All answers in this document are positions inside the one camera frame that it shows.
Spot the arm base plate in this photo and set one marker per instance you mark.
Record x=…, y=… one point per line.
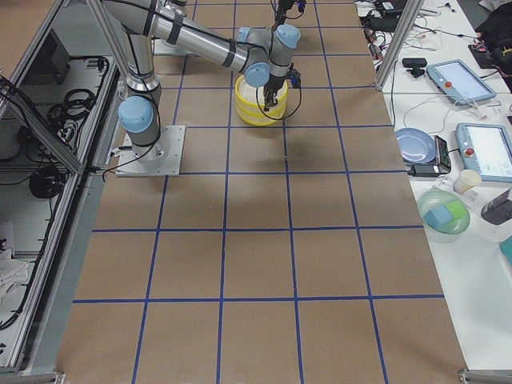
x=163, y=48
x=163, y=159

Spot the black webcam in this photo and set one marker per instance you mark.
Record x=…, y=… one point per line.
x=415, y=66

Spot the aluminium frame post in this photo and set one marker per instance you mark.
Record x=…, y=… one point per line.
x=404, y=26

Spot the clear bowl with sponges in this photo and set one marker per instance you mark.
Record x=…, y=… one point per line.
x=445, y=216

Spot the teach pendant near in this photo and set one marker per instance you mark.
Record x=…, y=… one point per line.
x=486, y=149

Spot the blue plate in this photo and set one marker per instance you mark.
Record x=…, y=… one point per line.
x=415, y=146

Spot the white paper cup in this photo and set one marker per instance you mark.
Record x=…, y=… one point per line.
x=467, y=180

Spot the teach pendant far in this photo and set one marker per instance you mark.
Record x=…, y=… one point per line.
x=459, y=83

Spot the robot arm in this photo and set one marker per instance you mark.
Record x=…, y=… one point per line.
x=285, y=5
x=263, y=56

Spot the teach pendant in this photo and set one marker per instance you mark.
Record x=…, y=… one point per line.
x=459, y=83
x=486, y=149

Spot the yellow steamer basket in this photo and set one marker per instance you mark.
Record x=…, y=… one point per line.
x=250, y=97
x=254, y=117

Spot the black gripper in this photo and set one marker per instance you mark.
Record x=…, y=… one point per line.
x=274, y=83

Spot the black power adapter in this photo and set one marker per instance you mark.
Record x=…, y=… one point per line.
x=427, y=171

